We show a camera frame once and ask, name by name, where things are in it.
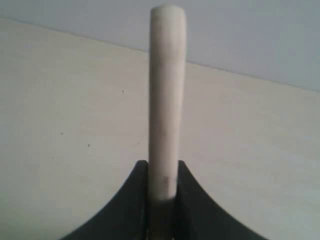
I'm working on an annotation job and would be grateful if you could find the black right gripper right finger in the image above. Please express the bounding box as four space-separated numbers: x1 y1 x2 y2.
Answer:
175 160 265 240

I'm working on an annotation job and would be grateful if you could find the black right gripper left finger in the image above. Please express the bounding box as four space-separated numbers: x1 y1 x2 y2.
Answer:
62 160 149 240

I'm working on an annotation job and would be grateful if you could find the white wooden paint brush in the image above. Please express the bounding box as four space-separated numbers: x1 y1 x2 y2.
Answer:
147 4 187 240

